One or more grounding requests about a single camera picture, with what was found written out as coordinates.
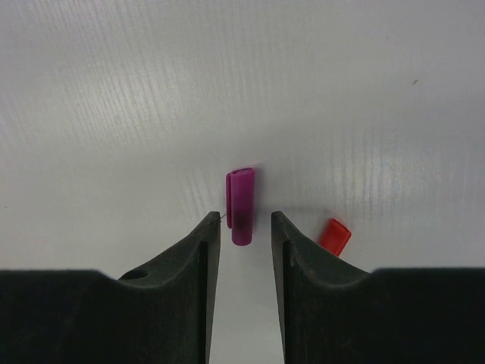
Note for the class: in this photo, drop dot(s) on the red pen cap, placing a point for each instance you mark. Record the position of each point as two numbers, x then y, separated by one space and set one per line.
334 237

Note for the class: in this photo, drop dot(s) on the purple pen cap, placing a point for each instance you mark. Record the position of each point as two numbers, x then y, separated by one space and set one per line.
240 205

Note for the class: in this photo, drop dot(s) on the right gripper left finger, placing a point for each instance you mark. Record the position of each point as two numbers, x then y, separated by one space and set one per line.
159 312

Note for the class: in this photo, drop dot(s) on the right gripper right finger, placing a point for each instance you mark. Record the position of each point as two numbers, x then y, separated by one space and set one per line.
332 312

